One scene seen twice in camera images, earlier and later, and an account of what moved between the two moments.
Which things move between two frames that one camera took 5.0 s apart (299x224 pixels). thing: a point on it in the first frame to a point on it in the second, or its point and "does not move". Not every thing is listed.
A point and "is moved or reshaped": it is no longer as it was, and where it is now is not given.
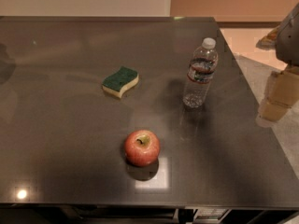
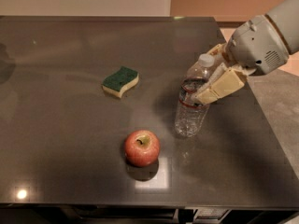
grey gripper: [290, 42] to [257, 46]
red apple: [142, 147] does not move
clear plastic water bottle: [200, 75] is moved or reshaped
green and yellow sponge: [115, 85] does not move
